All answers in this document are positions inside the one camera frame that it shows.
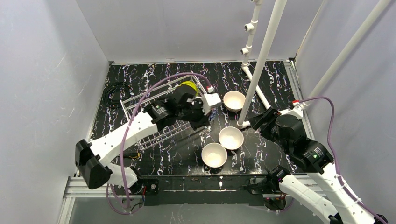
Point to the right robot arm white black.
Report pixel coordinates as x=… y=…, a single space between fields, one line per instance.
x=340 y=205

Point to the white wire dish rack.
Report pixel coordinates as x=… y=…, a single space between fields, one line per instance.
x=155 y=116

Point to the yellow-green bowl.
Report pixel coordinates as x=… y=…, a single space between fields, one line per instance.
x=192 y=85

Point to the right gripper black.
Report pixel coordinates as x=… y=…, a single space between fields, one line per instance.
x=259 y=119

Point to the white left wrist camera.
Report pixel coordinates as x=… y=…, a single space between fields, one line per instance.
x=210 y=100

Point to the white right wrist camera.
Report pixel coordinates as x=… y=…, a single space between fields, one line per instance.
x=297 y=110

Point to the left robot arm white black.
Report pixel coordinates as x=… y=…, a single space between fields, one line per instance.
x=94 y=159

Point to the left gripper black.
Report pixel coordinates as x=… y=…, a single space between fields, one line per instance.
x=199 y=114

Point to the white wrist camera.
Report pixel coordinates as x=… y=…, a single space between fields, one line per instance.
x=297 y=110
x=210 y=100

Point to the cream bowl under red bowl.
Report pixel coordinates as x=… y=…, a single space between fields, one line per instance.
x=231 y=138

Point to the red patterned bowl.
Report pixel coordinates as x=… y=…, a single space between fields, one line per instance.
x=212 y=115

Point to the cream bowl at back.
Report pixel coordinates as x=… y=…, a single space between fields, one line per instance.
x=234 y=101

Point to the cream bowl at front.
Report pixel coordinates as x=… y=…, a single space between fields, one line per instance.
x=214 y=155

